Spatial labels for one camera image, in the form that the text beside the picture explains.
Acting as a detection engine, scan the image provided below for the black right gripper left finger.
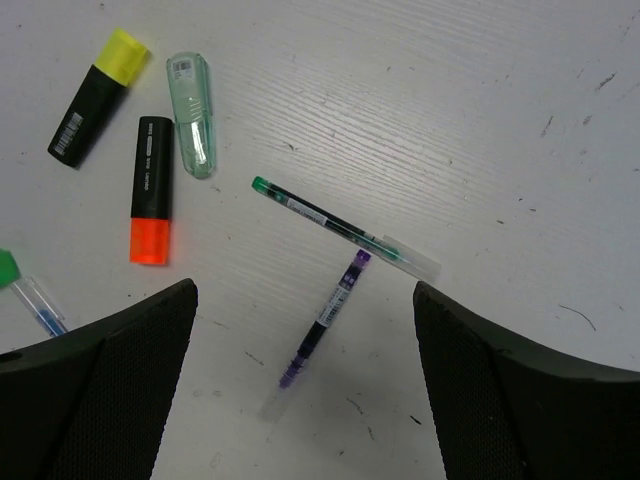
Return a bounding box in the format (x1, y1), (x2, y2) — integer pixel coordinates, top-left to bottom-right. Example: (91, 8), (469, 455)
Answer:
(1, 279), (198, 479)

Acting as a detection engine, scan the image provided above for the blue gel pen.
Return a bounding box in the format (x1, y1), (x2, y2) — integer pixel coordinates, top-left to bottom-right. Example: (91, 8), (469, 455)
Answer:
(11, 277), (68, 338)

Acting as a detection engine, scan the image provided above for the green cap black highlighter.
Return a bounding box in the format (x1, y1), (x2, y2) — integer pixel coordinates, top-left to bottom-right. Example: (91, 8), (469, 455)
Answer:
(0, 249), (21, 289)

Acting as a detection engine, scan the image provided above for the orange cap black highlighter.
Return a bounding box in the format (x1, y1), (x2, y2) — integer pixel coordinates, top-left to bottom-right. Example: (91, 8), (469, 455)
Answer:
(129, 116), (174, 266)

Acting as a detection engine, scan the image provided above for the green gel pen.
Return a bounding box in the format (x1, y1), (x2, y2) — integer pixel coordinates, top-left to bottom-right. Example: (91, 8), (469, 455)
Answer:
(252, 176), (441, 283)

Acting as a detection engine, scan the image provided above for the yellow cap black highlighter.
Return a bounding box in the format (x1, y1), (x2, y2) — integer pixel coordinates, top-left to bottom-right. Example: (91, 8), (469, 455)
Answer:
(47, 28), (149, 168)

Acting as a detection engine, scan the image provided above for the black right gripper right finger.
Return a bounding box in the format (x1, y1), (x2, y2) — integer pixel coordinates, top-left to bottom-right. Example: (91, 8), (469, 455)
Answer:
(413, 281), (639, 479)

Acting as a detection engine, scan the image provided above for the purple gel pen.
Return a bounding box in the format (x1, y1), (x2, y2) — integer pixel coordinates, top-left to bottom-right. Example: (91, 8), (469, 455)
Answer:
(260, 249), (371, 422)

